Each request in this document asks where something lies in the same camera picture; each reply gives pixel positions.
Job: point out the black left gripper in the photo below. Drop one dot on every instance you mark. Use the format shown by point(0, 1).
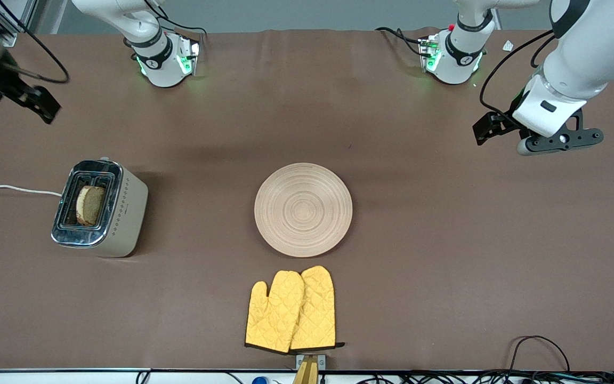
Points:
point(505, 122)

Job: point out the brown bread slice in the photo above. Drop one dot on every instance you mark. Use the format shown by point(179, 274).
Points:
point(91, 205)

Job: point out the round wooden plate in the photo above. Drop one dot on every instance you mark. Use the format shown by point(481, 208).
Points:
point(303, 209)

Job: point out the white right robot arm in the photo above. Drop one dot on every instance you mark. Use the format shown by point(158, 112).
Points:
point(158, 64)

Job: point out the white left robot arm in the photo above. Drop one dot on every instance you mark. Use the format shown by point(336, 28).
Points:
point(579, 58)

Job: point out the chrome and beige toaster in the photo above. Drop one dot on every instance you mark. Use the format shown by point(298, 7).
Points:
point(126, 213)

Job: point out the small white paper scrap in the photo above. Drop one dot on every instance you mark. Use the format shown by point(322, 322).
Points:
point(508, 46)

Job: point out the brown table cover sheet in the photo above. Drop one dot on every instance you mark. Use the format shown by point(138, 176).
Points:
point(419, 186)

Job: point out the yellow quilted oven mitt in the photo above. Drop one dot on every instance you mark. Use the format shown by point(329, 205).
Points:
point(272, 314)
point(317, 309)

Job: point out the wooden strip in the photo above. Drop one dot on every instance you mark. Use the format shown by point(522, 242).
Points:
point(307, 373)

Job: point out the blue cap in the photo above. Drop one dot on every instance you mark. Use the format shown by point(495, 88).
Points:
point(260, 381)

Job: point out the aluminium frame profile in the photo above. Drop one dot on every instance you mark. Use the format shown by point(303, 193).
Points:
point(29, 13)

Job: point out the grey metal bracket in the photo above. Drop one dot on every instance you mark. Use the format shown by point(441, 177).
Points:
point(322, 362)

